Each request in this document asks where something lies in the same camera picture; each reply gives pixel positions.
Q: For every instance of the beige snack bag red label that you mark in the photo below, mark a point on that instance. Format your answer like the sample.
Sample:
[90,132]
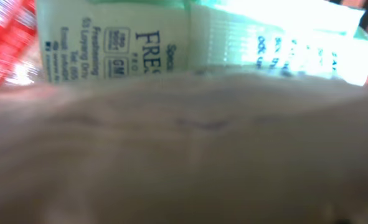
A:
[213,145]

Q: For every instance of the teal wet wipes packet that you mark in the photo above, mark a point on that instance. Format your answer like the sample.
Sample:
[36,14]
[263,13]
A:
[105,40]

